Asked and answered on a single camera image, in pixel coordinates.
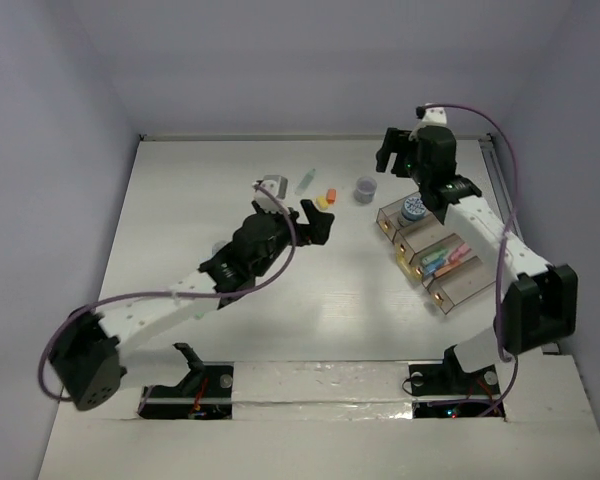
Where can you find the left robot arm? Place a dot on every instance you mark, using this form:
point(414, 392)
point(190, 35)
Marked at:
point(85, 360)

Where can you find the blue lidded paint jar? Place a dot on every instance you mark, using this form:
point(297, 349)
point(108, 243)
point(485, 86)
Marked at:
point(412, 210)

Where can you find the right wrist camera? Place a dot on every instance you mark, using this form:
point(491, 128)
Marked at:
point(430, 115)

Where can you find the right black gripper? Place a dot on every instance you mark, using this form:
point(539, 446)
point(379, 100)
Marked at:
point(396, 141)

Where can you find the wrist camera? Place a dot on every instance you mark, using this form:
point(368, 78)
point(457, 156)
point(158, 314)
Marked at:
point(270, 193)
point(430, 115)

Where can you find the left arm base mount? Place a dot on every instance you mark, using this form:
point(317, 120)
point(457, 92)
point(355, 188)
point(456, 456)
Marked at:
point(204, 393)

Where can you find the clear jar blue contents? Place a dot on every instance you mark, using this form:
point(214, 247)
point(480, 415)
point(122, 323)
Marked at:
point(218, 246)

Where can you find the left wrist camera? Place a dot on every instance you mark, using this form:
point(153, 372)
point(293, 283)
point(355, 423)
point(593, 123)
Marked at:
point(270, 193)

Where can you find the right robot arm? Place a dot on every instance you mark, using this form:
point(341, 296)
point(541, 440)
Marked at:
point(536, 301)

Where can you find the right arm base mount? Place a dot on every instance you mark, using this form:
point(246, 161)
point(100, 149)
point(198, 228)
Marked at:
point(447, 389)

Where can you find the yellow highlighter cap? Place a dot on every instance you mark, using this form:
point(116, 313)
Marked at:
point(322, 203)

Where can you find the pink highlighter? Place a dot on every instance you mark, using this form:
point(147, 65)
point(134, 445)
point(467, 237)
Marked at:
point(458, 253)

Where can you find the aluminium rail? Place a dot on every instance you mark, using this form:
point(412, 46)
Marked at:
point(491, 160)

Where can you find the orange highlighter cap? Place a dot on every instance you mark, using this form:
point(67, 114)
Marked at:
point(331, 196)

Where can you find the silver foil strip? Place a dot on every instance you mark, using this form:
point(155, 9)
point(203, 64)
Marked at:
point(320, 391)

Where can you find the clear jar purple contents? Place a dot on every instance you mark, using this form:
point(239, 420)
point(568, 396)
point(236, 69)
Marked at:
point(365, 189)

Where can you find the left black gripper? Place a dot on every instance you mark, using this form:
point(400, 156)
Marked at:
point(298, 230)

